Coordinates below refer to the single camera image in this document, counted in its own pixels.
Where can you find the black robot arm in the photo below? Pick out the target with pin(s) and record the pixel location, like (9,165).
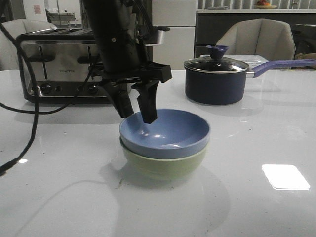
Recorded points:
(120,28)

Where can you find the glass lid with blue knob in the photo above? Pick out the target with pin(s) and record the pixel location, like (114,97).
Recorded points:
(215,62)

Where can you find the black and steel toaster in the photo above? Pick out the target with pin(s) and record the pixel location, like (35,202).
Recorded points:
(60,59)

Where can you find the fruit bowl on counter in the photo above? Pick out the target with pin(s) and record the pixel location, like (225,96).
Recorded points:
(264,4)

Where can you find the white refrigerator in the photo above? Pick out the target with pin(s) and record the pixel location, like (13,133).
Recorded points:
(178,44)

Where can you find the green plastic bowl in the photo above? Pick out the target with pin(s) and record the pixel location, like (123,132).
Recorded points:
(163,169)

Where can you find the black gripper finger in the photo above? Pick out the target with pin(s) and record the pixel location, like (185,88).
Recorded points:
(119,97)
(147,99)

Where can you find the blue plastic bowl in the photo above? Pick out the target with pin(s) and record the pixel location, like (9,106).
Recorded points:
(174,134)

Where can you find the dark blue saucepan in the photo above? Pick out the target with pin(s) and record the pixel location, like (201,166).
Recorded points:
(228,88)

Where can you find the beige armchair right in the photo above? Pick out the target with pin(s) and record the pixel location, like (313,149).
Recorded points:
(271,39)

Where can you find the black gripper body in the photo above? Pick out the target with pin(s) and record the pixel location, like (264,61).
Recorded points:
(127,58)

